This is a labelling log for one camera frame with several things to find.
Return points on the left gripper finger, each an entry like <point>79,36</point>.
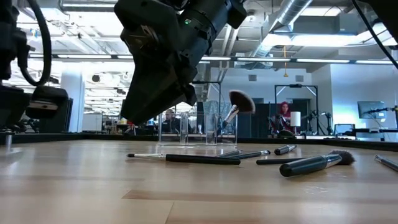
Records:
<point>191,96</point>
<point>149,96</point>

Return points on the clear acrylic brush organizer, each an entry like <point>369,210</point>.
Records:
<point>186,141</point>

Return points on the black fan makeup brush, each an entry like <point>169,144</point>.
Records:
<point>241,101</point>

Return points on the thin black makeup brush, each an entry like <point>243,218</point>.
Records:
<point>273,161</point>
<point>248,154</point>
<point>202,159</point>
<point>388,163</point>

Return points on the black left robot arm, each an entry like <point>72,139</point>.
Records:
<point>224,12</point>

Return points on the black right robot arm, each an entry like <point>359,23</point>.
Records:
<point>388,18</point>

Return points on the person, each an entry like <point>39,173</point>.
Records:
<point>284,110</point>
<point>170,119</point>

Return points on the ceiling light strip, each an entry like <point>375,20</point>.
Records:
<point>264,59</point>

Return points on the background white lamp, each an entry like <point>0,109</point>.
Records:
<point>295,119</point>

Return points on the black powder makeup brush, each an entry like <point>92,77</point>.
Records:
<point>304,166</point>

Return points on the background black frame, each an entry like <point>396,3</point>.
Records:
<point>295,86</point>

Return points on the silver ventilation duct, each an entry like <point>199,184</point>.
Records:
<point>289,12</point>

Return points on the background wall monitor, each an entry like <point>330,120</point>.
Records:
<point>371,109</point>

